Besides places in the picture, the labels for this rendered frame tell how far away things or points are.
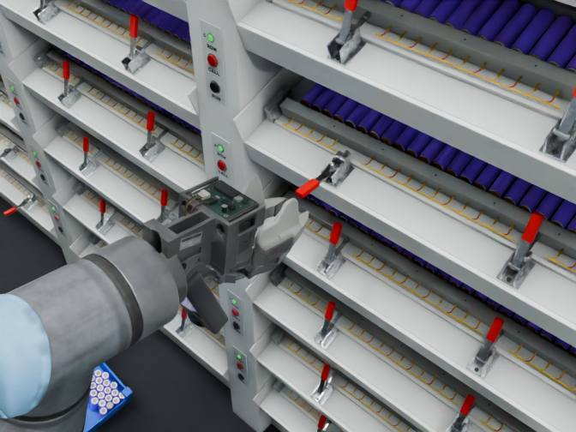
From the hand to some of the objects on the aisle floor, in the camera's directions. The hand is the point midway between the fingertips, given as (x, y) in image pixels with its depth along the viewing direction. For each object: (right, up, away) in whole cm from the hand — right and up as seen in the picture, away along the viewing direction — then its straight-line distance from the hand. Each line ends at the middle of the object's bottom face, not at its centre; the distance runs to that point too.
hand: (288, 215), depth 75 cm
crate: (-57, -41, +86) cm, 111 cm away
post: (-4, -46, +89) cm, 100 cm away
